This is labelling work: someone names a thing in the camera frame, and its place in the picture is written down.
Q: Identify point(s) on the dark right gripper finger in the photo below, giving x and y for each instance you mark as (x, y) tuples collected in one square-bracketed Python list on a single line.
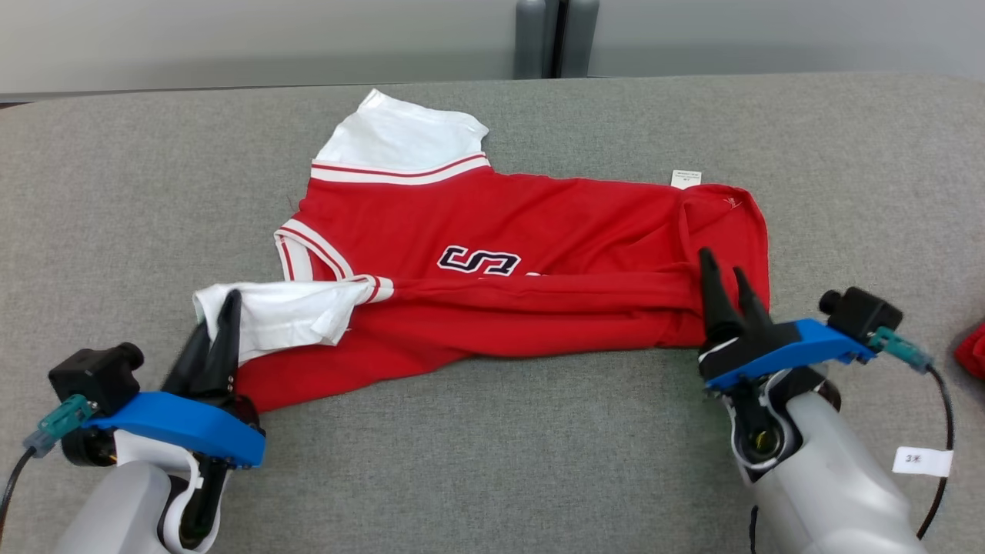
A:
[(752, 304), (716, 304)]

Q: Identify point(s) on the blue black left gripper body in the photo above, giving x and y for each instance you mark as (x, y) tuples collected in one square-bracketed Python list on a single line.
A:
[(185, 427)]

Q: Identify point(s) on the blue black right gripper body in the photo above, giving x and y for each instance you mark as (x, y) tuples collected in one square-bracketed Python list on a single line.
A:
[(793, 346)]

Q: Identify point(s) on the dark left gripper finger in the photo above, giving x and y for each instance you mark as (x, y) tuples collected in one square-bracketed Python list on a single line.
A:
[(191, 362), (225, 354)]

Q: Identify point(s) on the red and white jersey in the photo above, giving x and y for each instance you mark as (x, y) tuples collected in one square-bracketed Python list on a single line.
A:
[(500, 285)]

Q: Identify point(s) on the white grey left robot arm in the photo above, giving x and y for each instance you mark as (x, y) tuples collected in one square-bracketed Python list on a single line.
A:
[(123, 508)]

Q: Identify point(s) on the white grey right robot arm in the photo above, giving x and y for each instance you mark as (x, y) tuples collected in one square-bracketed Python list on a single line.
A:
[(823, 469)]

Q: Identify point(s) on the white paper tag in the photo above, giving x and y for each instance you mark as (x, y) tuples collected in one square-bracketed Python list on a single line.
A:
[(922, 461)]

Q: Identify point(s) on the small red cloth item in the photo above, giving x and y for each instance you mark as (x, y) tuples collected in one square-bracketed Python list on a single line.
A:
[(973, 352)]

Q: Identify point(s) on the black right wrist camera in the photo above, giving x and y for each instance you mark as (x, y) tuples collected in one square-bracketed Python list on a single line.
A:
[(862, 315)]

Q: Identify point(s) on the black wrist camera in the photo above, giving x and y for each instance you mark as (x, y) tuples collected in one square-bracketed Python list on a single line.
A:
[(96, 377), (862, 315)]

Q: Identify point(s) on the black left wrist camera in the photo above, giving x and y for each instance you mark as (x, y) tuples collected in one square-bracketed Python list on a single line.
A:
[(96, 377)]

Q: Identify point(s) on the teal right camera plug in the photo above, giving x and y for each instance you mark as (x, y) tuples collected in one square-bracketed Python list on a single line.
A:
[(900, 350)]

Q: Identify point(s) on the teal camera plug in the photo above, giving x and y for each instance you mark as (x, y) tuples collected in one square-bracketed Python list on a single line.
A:
[(61, 419), (900, 350)]

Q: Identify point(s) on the teal left camera plug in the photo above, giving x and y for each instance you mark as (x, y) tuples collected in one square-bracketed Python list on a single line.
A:
[(61, 419)]

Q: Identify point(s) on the grey partition post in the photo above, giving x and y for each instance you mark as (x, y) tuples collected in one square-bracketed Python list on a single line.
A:
[(555, 38)]

